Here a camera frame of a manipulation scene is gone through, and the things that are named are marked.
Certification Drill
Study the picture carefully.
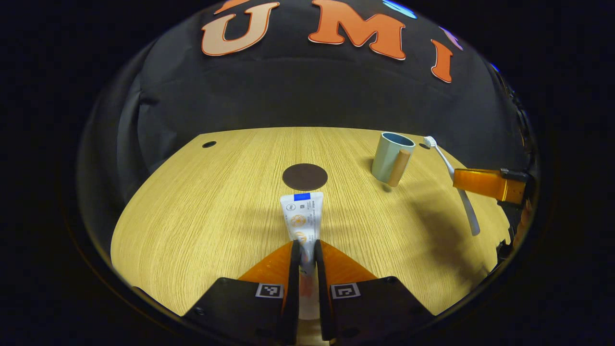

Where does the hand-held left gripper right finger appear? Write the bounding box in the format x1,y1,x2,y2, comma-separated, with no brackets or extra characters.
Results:
314,239,435,343

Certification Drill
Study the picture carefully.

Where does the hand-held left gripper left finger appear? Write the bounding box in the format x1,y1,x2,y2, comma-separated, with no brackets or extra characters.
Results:
182,239,301,346

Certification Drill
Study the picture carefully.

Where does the white toothbrush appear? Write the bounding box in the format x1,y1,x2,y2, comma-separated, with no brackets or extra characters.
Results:
423,136,481,236

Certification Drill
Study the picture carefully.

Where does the white toothpaste tube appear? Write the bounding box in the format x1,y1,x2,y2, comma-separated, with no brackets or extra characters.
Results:
280,191,325,320

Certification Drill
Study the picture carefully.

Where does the light blue cup wooden handle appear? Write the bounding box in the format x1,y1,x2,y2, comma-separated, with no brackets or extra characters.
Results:
371,132,416,188

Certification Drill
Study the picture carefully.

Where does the dark brown round coaster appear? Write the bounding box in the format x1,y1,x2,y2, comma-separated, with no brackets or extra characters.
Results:
282,163,329,191

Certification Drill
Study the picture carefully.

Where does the black backdrop cloth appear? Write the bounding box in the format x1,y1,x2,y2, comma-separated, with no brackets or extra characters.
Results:
77,0,534,231

